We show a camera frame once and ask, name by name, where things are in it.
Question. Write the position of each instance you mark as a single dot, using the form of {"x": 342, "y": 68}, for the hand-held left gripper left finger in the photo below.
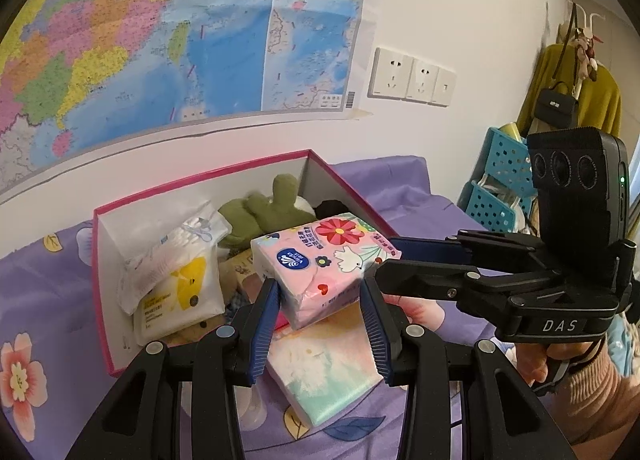
{"x": 262, "y": 335}

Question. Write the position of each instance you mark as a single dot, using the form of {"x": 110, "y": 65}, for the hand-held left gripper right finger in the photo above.
{"x": 375, "y": 335}

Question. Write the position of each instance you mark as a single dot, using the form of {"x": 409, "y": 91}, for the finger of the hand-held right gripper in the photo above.
{"x": 430, "y": 250}
{"x": 425, "y": 280}

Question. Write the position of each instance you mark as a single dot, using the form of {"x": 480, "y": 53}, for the white and yellow pack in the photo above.
{"x": 190, "y": 290}

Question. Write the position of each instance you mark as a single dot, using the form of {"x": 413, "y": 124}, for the pink floral tissue pack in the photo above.
{"x": 320, "y": 265}

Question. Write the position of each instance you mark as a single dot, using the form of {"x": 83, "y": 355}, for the clear bag of cotton swabs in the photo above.
{"x": 165, "y": 255}

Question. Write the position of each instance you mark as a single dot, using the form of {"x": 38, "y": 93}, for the green plush toy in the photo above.
{"x": 280, "y": 210}

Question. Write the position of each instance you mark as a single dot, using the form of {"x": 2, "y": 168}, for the pink cardboard box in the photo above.
{"x": 107, "y": 320}

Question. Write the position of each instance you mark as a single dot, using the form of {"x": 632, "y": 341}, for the person's right forearm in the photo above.
{"x": 600, "y": 390}

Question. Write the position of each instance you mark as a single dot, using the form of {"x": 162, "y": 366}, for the person's right hand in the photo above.
{"x": 527, "y": 365}

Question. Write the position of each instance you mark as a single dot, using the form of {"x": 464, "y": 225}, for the pastel orange tissue pack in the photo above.
{"x": 325, "y": 380}

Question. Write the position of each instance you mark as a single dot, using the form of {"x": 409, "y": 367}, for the tan printed pack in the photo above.
{"x": 242, "y": 270}

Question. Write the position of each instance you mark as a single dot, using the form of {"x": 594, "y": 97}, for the blue perforated rack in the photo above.
{"x": 500, "y": 160}

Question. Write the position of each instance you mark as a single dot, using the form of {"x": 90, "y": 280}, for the black handbag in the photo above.
{"x": 555, "y": 107}

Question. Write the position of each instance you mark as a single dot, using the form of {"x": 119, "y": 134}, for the mustard yellow garment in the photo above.
{"x": 600, "y": 100}

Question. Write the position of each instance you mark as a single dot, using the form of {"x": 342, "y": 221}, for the pale blue printed fabric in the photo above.
{"x": 625, "y": 345}

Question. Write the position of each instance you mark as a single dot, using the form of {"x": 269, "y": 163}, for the purple floral bedsheet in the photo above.
{"x": 50, "y": 290}

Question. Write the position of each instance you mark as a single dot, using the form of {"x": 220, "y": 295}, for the white wall switch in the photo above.
{"x": 444, "y": 87}

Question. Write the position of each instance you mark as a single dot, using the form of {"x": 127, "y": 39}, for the white wall socket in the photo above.
{"x": 422, "y": 80}
{"x": 391, "y": 72}

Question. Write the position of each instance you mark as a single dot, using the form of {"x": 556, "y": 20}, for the colourful wall map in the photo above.
{"x": 150, "y": 40}

